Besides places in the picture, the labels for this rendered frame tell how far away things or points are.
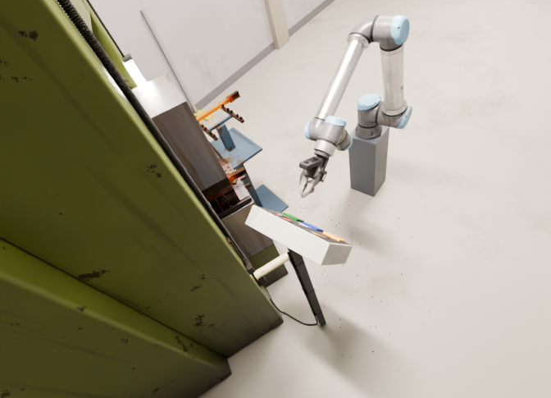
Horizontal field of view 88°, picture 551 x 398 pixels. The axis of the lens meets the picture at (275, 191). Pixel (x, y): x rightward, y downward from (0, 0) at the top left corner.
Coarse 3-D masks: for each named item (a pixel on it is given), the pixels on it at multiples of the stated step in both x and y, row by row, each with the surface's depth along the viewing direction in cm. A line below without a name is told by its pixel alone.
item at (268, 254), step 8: (272, 248) 184; (256, 256) 181; (264, 256) 185; (272, 256) 190; (256, 264) 187; (264, 264) 192; (272, 272) 204; (280, 272) 209; (288, 272) 215; (272, 280) 211
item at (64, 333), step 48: (0, 240) 71; (0, 288) 68; (48, 288) 77; (0, 336) 77; (48, 336) 85; (96, 336) 95; (144, 336) 110; (0, 384) 88; (48, 384) 99; (96, 384) 114; (144, 384) 133; (192, 384) 160
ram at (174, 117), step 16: (160, 80) 114; (144, 96) 108; (160, 96) 105; (176, 96) 102; (160, 112) 97; (176, 112) 99; (192, 112) 102; (160, 128) 100; (176, 128) 103; (192, 128) 106; (176, 144) 107; (192, 144) 110; (208, 144) 113; (192, 160) 114; (208, 160) 118; (192, 176) 119; (208, 176) 123; (224, 176) 127
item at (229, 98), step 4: (236, 92) 200; (228, 96) 199; (232, 96) 200; (236, 96) 202; (224, 100) 199; (228, 100) 199; (232, 100) 202; (216, 104) 198; (220, 104) 197; (224, 104) 198; (212, 108) 196; (216, 108) 196; (204, 112) 195; (208, 112) 194; (212, 112) 196; (200, 116) 193; (204, 116) 193; (200, 120) 193
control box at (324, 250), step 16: (256, 208) 108; (256, 224) 106; (272, 224) 103; (288, 224) 100; (288, 240) 99; (304, 240) 96; (320, 240) 93; (336, 240) 107; (304, 256) 95; (320, 256) 92; (336, 256) 101
